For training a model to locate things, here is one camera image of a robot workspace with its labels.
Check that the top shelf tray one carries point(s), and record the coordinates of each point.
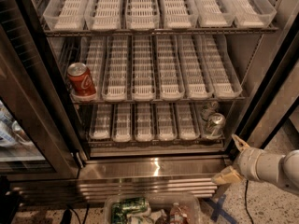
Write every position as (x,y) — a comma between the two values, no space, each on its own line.
(65,15)

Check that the middle shelf tray two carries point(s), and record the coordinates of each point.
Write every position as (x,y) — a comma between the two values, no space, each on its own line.
(115,78)

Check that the silver can behind 7up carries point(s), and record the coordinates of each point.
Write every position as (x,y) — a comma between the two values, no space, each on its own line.
(208,109)

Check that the clear plastic bin on floor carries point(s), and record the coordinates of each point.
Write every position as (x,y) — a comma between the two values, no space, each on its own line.
(160,205)

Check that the top shelf tray four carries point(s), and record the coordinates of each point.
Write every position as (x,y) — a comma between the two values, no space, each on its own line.
(179,14)

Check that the middle shelf tray three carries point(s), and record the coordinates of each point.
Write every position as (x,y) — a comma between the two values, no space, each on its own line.
(143,80)

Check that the shelf tray six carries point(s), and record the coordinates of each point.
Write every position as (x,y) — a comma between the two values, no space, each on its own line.
(202,122)
(253,13)
(213,49)

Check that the middle shelf tray one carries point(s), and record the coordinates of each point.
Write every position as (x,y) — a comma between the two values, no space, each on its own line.
(92,53)

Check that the right fridge door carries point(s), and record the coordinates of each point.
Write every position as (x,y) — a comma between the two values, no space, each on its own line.
(267,66)

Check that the bottom shelf tray two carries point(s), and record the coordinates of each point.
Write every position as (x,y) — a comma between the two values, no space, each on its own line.
(122,123)

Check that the middle shelf tray six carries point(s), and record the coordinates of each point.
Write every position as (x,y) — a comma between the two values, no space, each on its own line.
(213,49)

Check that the shelf tray three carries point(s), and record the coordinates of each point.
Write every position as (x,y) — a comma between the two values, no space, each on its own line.
(142,14)
(143,80)
(143,123)

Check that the bottom shelf tray one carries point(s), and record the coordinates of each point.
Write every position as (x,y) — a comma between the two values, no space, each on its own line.
(101,122)

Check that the top shelf tray five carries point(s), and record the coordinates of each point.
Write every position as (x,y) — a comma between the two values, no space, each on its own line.
(215,13)

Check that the shelf tray one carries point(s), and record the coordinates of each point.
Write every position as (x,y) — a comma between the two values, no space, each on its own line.
(101,122)
(65,15)
(92,53)

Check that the shelf tray two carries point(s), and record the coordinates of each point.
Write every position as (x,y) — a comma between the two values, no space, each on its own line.
(115,78)
(103,15)
(122,123)

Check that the red bottle in bin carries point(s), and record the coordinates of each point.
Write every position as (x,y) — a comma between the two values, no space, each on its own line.
(178,214)

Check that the bottom shelf tray six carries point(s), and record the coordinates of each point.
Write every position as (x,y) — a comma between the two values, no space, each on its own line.
(202,122)

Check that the top shelf tray three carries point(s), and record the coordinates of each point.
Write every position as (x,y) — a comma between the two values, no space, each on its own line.
(142,14)

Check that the green can in bin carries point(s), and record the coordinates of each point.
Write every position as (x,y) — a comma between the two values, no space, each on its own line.
(120,210)

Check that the middle shelf tray five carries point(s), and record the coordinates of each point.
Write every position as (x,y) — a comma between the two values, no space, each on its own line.
(196,79)

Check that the bottom shelf tray three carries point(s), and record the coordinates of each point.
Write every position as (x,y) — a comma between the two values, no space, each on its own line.
(143,123)

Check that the red coca-cola can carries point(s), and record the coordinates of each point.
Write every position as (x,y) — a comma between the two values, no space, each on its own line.
(81,79)

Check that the silver green 7up can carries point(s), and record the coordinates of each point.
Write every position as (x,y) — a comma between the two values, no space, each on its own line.
(214,125)

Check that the shelf tray four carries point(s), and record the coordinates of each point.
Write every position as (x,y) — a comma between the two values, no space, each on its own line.
(179,14)
(166,129)
(170,77)

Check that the top shelf tray six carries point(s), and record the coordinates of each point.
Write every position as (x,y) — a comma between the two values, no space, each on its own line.
(253,13)

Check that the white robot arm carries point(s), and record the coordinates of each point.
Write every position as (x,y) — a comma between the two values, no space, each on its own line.
(258,165)

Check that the middle shelf tray four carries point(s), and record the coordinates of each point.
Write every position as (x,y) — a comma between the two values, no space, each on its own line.
(170,77)

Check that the top shelf tray two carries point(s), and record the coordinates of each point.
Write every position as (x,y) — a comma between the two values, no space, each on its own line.
(103,15)

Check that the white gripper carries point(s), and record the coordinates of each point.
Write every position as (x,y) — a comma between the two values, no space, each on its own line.
(245,161)

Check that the left glass fridge door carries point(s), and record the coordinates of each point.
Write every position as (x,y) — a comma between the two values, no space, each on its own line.
(42,141)

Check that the shelf tray five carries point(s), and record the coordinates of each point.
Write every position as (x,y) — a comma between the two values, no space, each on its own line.
(215,13)
(196,79)
(187,122)

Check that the bottom shelf tray five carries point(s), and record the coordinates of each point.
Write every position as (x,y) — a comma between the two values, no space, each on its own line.
(187,122)

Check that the bottom shelf tray four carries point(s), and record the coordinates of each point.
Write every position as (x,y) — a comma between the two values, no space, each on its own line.
(166,129)

